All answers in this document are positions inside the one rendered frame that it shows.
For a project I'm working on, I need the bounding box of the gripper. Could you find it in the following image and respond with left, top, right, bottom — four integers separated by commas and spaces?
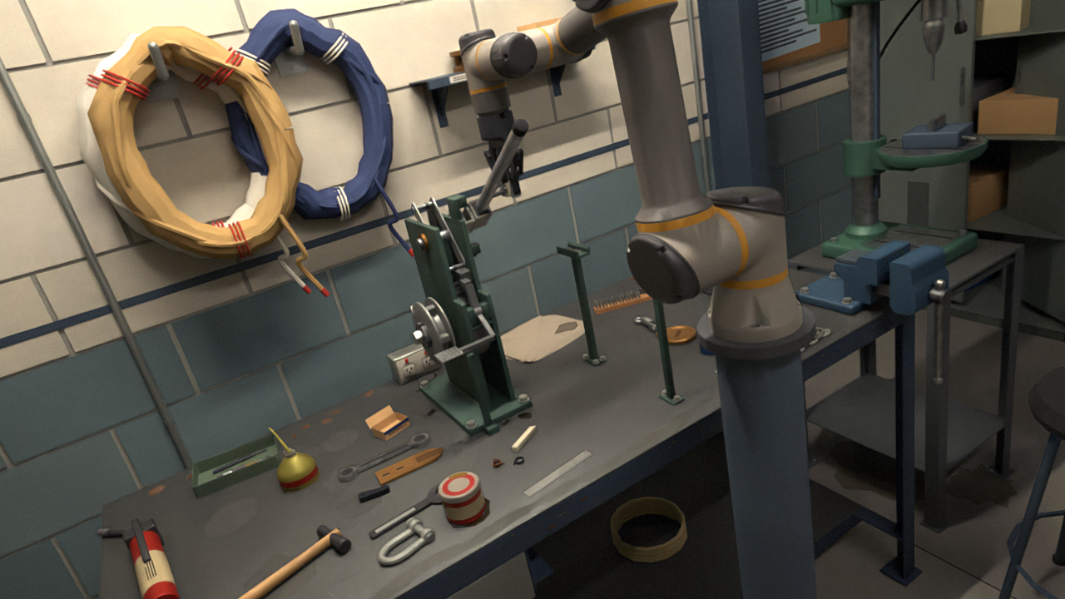
478, 110, 526, 199

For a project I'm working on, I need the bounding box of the grey metal handle bar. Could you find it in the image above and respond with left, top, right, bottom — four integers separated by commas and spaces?
473, 118, 531, 219

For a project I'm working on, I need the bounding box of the grey lever with socket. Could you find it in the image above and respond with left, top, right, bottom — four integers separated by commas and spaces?
414, 198, 492, 250

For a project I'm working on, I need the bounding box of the green clip stand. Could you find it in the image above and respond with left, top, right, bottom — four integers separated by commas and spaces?
557, 241, 607, 367
651, 299, 685, 406

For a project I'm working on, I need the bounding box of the grey windlass drum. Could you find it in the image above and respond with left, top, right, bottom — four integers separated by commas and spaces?
412, 298, 457, 354

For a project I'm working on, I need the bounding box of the grey power socket box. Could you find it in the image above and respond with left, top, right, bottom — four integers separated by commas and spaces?
387, 341, 442, 385

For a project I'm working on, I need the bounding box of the tan leather piece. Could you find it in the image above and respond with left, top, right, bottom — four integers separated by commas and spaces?
502, 314, 586, 364

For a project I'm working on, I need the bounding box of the blue steel column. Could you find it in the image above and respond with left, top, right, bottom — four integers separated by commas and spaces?
697, 0, 770, 192

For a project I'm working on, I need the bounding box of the small open cardboard box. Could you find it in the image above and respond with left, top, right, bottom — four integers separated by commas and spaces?
364, 405, 411, 440

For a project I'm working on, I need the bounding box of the steel ruler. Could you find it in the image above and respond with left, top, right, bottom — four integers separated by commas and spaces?
523, 450, 592, 498

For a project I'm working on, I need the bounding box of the orange wooden knife sheath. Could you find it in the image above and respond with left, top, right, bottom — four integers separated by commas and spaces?
374, 447, 444, 486

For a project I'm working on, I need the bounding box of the red white tape roll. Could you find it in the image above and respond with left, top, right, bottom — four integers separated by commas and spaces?
438, 472, 490, 527

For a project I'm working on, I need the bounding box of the green drill press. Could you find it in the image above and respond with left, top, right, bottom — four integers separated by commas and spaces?
805, 0, 988, 260

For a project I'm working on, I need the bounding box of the blue bench vise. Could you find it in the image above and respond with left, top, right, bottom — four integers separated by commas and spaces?
797, 241, 949, 385

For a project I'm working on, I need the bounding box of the grey open spanner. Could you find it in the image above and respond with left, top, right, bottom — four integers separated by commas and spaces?
369, 487, 446, 540

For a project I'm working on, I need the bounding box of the yellow oil can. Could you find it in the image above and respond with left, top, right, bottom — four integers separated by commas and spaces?
268, 427, 320, 492

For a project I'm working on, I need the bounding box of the grey steel shackle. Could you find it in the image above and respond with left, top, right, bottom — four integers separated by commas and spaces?
377, 517, 436, 567

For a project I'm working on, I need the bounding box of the green metal tray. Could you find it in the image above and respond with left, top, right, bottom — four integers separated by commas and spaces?
191, 437, 281, 498

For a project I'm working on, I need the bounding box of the blue machine vise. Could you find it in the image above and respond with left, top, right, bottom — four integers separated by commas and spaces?
901, 116, 976, 151

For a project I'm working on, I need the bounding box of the orange cardboard box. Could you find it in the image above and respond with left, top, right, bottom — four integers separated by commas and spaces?
968, 166, 1009, 221

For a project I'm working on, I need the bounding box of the grey metal side table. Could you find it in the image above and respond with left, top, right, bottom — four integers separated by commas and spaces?
789, 237, 1024, 533

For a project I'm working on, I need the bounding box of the large cardboard box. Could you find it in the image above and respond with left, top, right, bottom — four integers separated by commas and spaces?
978, 87, 1059, 136

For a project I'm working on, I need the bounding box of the pale cardboard box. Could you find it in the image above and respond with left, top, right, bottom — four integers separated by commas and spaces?
975, 0, 1033, 36

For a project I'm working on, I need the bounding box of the grey shelf unit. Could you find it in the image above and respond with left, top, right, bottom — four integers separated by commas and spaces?
965, 0, 1065, 321

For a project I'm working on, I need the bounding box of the red grease gun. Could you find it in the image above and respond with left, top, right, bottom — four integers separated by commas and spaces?
97, 518, 180, 599

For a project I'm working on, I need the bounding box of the dark metal stool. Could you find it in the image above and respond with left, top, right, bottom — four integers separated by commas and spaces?
998, 366, 1065, 599

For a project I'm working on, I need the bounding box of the blue wall shelf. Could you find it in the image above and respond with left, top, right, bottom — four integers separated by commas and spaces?
410, 63, 575, 127

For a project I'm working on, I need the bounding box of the blue rope coil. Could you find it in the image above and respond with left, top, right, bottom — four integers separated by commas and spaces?
225, 10, 414, 255

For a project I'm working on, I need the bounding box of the orange wire brush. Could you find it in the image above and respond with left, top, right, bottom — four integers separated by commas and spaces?
592, 287, 651, 315

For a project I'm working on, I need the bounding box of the grey bent rod bracket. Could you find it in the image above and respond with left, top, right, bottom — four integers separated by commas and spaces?
433, 312, 498, 363

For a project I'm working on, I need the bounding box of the green windlass frame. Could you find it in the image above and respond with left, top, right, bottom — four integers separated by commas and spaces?
405, 196, 533, 435

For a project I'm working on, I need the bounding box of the wall notice board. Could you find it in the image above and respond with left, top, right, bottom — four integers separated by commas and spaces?
759, 0, 850, 72

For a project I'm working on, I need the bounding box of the grey ring spanner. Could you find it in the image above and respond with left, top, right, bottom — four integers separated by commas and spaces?
337, 433, 431, 483

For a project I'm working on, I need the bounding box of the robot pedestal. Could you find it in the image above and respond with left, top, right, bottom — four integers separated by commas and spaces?
697, 320, 820, 599

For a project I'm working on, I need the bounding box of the tan rope coil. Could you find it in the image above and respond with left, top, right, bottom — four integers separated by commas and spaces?
87, 25, 330, 297

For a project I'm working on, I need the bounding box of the tan rope ring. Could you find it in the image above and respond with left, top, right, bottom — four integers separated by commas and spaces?
610, 497, 689, 563

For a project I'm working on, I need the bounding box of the white rope coil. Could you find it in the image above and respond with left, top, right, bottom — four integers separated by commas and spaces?
77, 57, 314, 294

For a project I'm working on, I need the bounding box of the grey wall conduit pipe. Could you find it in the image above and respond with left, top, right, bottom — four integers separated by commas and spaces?
0, 60, 194, 468

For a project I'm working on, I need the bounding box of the wooden handled hammer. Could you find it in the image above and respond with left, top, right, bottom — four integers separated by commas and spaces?
237, 524, 352, 599

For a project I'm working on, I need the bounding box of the blue workbench frame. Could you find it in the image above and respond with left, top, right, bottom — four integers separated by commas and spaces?
100, 283, 920, 599

